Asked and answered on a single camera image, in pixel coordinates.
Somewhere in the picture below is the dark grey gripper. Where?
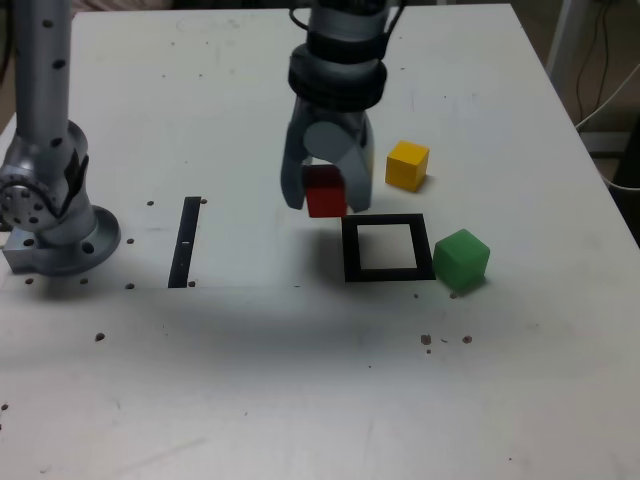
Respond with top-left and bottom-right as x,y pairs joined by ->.
279,95 -> 376,215

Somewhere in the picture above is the red cube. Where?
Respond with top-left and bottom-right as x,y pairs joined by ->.
303,164 -> 349,220

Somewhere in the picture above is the yellow cube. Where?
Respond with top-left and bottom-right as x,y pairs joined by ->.
384,140 -> 431,193

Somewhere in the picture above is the green cube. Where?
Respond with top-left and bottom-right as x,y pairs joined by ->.
432,228 -> 491,294

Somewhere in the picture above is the black tape square outline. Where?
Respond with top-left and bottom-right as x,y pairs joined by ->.
341,213 -> 435,284

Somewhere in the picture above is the black tape strip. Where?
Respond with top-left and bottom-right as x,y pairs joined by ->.
167,196 -> 203,290

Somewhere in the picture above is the white furniture post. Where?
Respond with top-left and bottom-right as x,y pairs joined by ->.
544,0 -> 584,109

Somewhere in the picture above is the white cable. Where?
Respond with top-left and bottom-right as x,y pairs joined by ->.
599,169 -> 640,192
573,64 -> 640,132

